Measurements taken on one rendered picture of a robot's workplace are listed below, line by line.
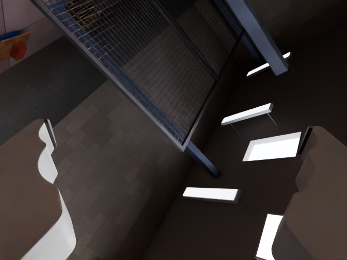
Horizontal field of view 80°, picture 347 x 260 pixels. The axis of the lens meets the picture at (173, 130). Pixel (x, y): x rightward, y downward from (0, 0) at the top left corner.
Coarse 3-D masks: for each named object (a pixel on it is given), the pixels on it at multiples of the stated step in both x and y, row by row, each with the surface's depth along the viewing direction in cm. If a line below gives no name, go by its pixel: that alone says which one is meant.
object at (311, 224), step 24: (312, 144) 9; (336, 144) 9; (312, 168) 8; (336, 168) 7; (312, 192) 6; (336, 192) 6; (288, 216) 6; (312, 216) 6; (336, 216) 6; (288, 240) 6; (312, 240) 5; (336, 240) 5
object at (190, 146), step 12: (60, 0) 329; (84, 36) 350; (96, 48) 357; (108, 60) 366; (120, 72) 375; (132, 84) 384; (144, 96) 394; (156, 108) 405; (168, 120) 415; (180, 132) 427; (192, 144) 438; (192, 156) 450; (204, 156) 452; (204, 168) 460; (216, 168) 466
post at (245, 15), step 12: (228, 0) 155; (240, 0) 152; (240, 12) 158; (252, 12) 156; (252, 24) 160; (252, 36) 165; (264, 36) 162; (264, 48) 168; (276, 48) 169; (276, 60) 170; (276, 72) 177
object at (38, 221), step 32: (32, 128) 9; (0, 160) 8; (32, 160) 8; (0, 192) 6; (32, 192) 6; (0, 224) 5; (32, 224) 5; (64, 224) 6; (0, 256) 5; (32, 256) 5; (64, 256) 6
